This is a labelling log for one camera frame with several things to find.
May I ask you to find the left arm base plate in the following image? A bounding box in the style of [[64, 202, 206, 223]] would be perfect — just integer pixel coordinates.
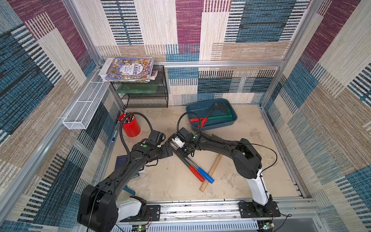
[[122, 205, 161, 222]]

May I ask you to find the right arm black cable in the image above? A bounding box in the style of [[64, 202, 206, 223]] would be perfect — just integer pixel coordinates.
[[176, 111, 241, 146]]

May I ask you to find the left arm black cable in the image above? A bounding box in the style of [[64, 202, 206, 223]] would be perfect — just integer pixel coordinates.
[[119, 112, 154, 163]]

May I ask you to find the grey hoe red grip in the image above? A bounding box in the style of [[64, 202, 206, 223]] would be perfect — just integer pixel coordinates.
[[199, 102, 229, 129], [173, 149, 205, 182]]

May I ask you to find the white wire mesh basket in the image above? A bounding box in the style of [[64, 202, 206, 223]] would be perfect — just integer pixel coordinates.
[[63, 81, 110, 130]]

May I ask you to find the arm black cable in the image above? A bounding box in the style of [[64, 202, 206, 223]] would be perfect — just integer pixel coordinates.
[[119, 112, 154, 163], [176, 111, 241, 146]]

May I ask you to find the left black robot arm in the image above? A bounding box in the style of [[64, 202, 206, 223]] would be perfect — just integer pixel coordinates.
[[77, 130, 173, 232]]

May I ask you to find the green hoe red grip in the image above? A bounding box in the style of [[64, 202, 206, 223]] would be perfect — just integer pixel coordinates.
[[189, 107, 232, 123]]

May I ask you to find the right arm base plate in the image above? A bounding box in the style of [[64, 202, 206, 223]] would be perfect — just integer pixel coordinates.
[[238, 201, 281, 218]]

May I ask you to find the green tray on shelf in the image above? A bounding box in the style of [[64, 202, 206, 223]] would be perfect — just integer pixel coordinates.
[[116, 84, 158, 94]]

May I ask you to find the chrome hoe blue grip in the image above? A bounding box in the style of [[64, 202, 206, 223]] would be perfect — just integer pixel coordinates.
[[179, 154, 214, 183]]

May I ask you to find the red pen cup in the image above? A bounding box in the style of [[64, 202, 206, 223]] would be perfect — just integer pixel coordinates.
[[122, 115, 141, 137]]

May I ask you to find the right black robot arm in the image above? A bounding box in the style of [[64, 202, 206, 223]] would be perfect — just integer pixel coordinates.
[[166, 128, 275, 216]]

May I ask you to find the black wire shelf rack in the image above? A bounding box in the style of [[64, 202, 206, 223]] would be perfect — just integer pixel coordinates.
[[111, 65, 169, 109]]

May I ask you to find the colourful picture book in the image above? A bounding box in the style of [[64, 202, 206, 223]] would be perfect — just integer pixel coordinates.
[[99, 57, 158, 83]]

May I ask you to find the wooden handle dark hoe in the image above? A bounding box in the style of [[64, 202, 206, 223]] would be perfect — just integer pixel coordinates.
[[200, 154, 222, 192]]

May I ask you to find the teal plastic clamp tool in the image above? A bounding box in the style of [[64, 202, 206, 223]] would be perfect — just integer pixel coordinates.
[[123, 171, 140, 195]]

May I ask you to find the teal plastic storage box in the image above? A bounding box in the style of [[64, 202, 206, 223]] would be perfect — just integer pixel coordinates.
[[185, 98, 238, 131]]

